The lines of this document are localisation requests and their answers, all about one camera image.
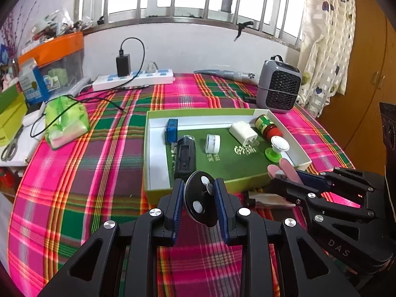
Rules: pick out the red cap bottle green label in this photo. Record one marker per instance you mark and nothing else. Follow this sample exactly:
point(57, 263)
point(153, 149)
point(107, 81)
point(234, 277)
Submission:
point(266, 125)

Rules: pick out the black charger plug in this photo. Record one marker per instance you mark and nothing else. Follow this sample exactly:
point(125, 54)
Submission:
point(123, 65)

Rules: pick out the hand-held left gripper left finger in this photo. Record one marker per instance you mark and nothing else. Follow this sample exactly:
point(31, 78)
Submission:
point(178, 205)

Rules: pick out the white knob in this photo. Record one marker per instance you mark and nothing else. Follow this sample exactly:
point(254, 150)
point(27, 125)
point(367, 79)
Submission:
point(280, 144)

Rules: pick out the dark green flat box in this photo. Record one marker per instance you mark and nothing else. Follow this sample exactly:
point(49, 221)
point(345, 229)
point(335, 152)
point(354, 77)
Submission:
point(8, 97)

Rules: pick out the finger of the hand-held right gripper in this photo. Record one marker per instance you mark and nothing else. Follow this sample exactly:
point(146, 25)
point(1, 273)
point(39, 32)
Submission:
point(312, 180)
point(297, 191)

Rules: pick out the cream patterned curtain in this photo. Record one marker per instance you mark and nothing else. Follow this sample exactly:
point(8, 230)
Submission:
point(328, 37)

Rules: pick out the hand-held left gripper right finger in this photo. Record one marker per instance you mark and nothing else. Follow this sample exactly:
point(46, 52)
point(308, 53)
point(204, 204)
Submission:
point(221, 212)

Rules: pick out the blue and white carton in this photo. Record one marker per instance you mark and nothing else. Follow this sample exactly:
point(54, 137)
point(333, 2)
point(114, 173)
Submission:
point(32, 83)

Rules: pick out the grey handheld tool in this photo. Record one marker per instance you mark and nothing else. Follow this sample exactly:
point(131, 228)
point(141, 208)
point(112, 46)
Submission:
point(229, 75)

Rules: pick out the black disc with white buttons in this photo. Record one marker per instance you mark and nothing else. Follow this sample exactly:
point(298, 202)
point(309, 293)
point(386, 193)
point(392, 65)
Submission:
point(193, 190)

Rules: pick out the blue translucent card reader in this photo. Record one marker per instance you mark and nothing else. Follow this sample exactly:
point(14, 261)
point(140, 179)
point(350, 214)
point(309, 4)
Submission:
point(171, 131)

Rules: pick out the dark patterned cloth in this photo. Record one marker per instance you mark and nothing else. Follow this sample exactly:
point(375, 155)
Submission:
point(389, 136)

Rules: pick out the green and white cardboard box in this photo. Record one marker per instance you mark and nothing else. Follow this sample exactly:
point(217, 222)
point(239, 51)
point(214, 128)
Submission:
point(154, 161)

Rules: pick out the grey portable fan heater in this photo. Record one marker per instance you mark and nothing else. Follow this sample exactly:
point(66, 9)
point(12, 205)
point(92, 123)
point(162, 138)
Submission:
point(278, 86)

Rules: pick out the wooden wardrobe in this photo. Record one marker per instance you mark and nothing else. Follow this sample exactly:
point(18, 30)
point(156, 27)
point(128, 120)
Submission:
point(365, 68)

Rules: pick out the white power strip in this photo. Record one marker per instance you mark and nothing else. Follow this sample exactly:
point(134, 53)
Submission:
point(161, 77)

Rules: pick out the clear bin with orange lid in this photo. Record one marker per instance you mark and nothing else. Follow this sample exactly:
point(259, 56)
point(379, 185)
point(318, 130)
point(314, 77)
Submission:
point(55, 45)

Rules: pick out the pink paddles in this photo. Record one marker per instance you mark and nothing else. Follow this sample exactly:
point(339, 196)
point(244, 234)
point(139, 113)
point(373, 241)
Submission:
point(290, 171)

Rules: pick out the black stamp with clear cap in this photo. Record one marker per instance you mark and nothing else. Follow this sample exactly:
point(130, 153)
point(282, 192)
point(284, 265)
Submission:
point(185, 161)

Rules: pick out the white plug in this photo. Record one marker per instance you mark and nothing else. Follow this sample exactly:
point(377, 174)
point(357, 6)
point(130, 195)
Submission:
point(151, 68)

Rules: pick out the lime flat box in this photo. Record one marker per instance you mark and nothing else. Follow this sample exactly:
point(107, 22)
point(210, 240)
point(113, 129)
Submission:
point(12, 123)

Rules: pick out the green tissue pack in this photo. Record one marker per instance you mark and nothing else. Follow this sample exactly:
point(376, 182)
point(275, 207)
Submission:
point(66, 120)

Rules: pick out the pink and green plaid blanket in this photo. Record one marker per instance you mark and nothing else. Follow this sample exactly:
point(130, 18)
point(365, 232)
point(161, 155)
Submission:
point(92, 191)

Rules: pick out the white charger adapter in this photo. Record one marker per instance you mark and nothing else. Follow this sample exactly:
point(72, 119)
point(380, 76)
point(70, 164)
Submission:
point(243, 131)

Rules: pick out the pile of assorted sundries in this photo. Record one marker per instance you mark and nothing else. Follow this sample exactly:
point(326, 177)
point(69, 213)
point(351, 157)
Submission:
point(52, 26)

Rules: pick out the grey scissors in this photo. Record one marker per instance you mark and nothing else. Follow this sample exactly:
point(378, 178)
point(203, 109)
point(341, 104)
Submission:
point(10, 150)

